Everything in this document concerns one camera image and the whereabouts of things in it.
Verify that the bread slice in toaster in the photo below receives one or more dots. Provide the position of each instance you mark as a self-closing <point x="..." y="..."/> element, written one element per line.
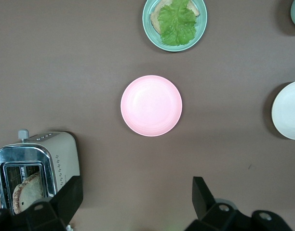
<point x="29" y="190"/>

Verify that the green lettuce leaf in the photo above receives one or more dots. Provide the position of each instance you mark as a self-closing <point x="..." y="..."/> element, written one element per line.
<point x="176" y="24"/>

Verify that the green plate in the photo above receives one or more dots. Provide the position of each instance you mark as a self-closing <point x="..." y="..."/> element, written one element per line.
<point x="202" y="24"/>

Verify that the pink shallow plate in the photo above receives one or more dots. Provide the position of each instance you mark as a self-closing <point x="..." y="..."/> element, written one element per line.
<point x="151" y="106"/>

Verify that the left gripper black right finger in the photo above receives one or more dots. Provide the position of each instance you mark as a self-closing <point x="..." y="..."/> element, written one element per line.
<point x="205" y="202"/>

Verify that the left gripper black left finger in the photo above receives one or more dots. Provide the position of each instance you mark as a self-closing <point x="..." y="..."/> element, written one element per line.
<point x="65" y="199"/>

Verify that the beige and chrome toaster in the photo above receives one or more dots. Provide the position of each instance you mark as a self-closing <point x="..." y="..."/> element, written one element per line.
<point x="63" y="154"/>

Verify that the toasted bread slice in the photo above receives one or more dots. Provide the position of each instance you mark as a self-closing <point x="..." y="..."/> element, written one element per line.
<point x="155" y="21"/>

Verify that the beige shallow plate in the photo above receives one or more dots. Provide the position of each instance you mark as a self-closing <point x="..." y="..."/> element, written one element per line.
<point x="289" y="110"/>

